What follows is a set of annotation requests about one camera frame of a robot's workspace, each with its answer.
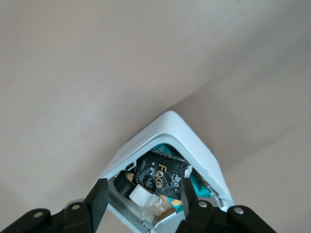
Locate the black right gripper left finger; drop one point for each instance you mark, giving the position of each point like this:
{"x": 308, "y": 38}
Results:
{"x": 94, "y": 206}

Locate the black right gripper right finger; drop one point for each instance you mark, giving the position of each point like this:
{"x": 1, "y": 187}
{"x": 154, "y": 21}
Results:
{"x": 194, "y": 213}

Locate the black snack wrapper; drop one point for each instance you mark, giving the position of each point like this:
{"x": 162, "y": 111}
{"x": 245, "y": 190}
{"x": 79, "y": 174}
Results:
{"x": 158, "y": 170}

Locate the white lidded trash bin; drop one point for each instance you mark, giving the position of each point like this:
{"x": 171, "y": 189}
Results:
{"x": 184, "y": 131}

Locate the black round object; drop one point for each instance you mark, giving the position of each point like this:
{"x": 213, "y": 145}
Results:
{"x": 122, "y": 184}

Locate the clear brownish plastic wrapper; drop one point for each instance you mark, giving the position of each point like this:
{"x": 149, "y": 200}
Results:
{"x": 158, "y": 210}

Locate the brown table cover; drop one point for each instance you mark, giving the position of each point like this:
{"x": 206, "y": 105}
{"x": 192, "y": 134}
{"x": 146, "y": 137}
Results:
{"x": 73, "y": 72}

